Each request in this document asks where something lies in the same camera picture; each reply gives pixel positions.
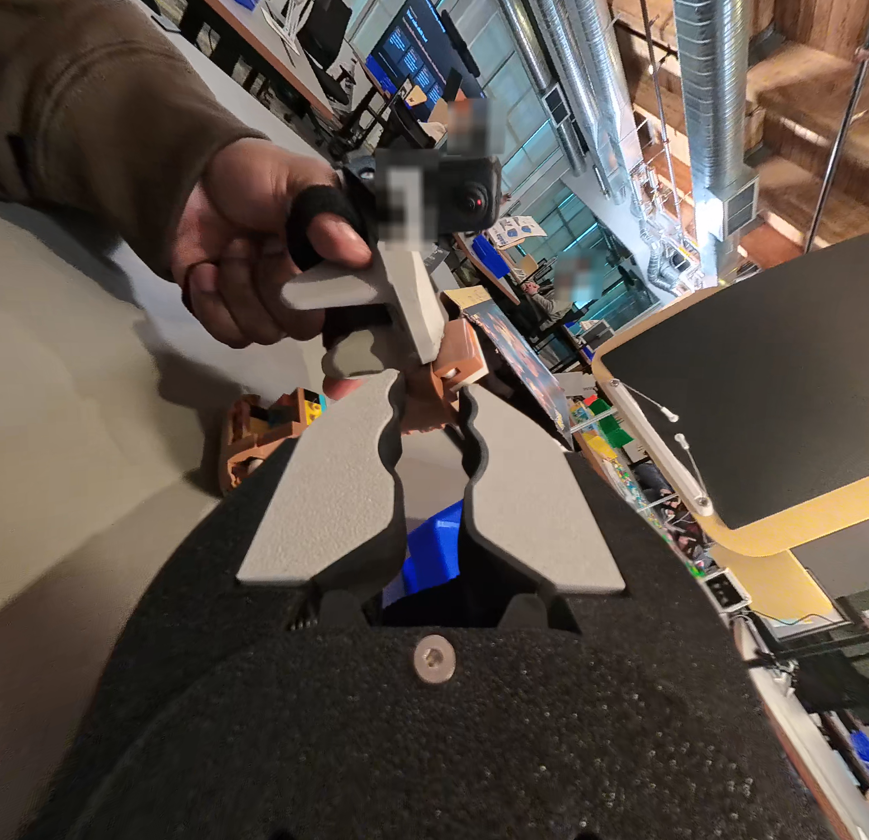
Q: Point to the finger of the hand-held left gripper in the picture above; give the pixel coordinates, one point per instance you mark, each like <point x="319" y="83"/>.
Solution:
<point x="364" y="354"/>
<point x="414" y="304"/>

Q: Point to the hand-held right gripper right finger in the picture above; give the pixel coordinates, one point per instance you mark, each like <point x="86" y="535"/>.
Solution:
<point x="543" y="514"/>

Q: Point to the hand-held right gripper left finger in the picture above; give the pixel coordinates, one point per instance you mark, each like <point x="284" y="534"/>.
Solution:
<point x="319" y="514"/>

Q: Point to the colourful toy brick model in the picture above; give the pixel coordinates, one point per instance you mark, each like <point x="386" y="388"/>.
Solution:
<point x="265" y="433"/>

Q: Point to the blue plastic bin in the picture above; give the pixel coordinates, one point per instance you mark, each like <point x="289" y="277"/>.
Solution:
<point x="428" y="555"/>

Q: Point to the person's left hand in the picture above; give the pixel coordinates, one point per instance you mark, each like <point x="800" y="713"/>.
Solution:
<point x="245" y="243"/>

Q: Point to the white display stand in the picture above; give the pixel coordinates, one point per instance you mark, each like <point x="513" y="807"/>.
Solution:
<point x="516" y="227"/>

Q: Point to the printed cardboard box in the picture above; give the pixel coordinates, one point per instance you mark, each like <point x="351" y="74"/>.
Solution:
<point x="523" y="358"/>

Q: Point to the white metal stand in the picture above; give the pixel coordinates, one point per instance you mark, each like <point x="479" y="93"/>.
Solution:
<point x="672" y="433"/>

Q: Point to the lit computer monitor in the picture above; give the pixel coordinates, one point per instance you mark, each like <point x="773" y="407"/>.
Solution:
<point x="414" y="40"/>

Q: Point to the long wooden table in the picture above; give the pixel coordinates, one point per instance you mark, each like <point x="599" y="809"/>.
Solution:
<point x="258" y="26"/>

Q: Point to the silver ventilation duct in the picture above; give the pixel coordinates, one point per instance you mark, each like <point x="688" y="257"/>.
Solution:
<point x="550" y="40"/>
<point x="713" y="80"/>

